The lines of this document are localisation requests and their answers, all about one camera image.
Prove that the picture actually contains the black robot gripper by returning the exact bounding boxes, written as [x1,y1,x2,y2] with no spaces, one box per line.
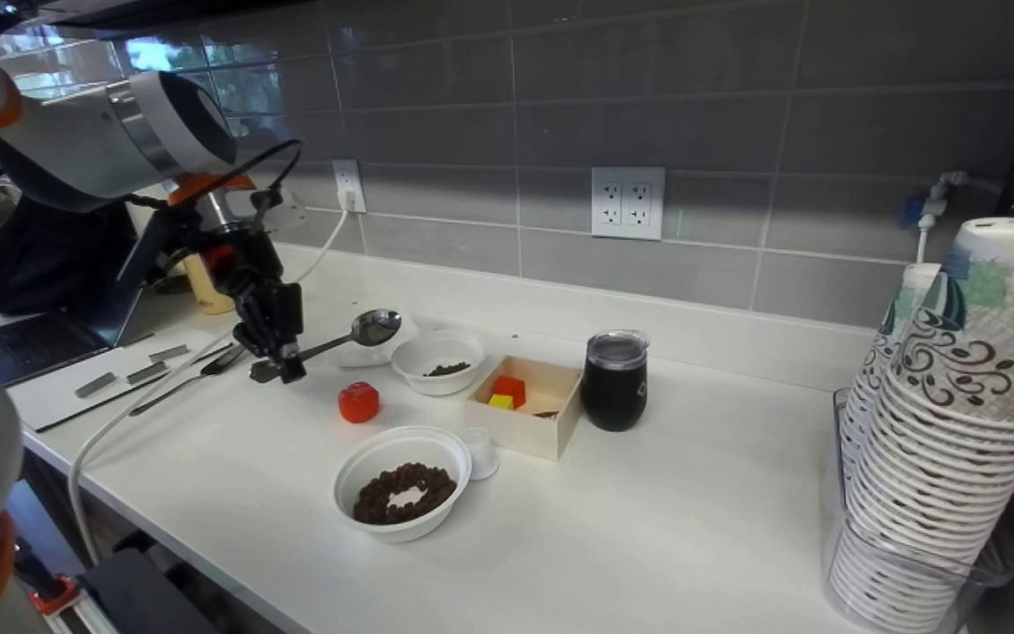
[203,226,306,386]

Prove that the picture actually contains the metal spoon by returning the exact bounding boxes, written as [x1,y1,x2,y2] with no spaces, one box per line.
[299,309,400,360]

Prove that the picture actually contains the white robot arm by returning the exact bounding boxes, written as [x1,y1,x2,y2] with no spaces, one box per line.
[0,66,306,386]

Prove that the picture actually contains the far white bowl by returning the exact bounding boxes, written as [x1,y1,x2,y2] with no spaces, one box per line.
[392,332,487,398]

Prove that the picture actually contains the near white bowl with beans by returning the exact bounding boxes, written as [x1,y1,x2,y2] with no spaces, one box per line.
[330,430,473,542]

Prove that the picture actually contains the black fork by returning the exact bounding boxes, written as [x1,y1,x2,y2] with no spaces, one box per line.
[129,346,243,416]

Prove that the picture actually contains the red small object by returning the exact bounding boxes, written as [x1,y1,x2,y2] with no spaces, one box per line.
[339,381,381,422]

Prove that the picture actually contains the black knife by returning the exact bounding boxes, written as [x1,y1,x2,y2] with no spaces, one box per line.
[33,343,238,440]

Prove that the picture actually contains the white plug outlet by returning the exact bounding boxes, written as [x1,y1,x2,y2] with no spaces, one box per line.
[330,158,365,214]

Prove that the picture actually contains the small clear plastic cup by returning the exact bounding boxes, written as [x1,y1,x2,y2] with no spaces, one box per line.
[466,434,500,482]

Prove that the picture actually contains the red block in box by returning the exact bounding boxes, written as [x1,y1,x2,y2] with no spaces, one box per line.
[494,373,529,404]

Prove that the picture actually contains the yellow block in box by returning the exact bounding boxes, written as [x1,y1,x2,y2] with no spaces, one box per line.
[487,395,514,411]

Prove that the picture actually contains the black backpack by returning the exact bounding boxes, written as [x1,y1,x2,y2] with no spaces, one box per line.
[0,197,137,319]

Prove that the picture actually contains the wooden box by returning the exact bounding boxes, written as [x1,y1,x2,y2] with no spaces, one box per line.
[466,355,582,462]

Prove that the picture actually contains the dark purple tumbler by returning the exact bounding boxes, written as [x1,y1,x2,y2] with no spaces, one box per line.
[582,332,647,434]

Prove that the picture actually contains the blue spray bottle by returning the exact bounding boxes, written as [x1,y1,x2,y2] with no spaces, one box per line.
[900,170,969,260]

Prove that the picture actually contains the clear cup holder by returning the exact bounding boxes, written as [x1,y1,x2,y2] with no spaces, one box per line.
[821,393,1014,634]

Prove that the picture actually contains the patterned paper cup stack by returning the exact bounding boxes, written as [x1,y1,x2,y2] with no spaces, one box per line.
[823,214,1014,631]

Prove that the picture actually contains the white wall outlet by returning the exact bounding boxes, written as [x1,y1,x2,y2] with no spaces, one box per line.
[593,167,664,241]

